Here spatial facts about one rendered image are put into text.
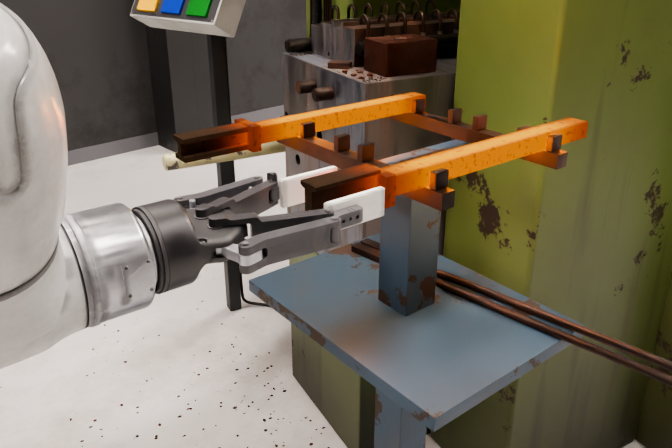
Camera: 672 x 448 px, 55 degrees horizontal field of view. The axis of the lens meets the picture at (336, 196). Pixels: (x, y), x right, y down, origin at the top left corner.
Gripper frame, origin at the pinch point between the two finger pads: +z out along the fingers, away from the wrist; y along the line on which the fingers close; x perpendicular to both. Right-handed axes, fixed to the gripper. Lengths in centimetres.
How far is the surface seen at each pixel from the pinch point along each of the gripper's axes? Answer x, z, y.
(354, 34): 5, 48, -57
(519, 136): 1.0, 28.3, 0.3
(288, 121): 1.0, 9.4, -22.8
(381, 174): 1.6, 4.7, 1.4
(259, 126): 1.5, 4.2, -21.6
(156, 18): 3, 34, -124
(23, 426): -93, -20, -105
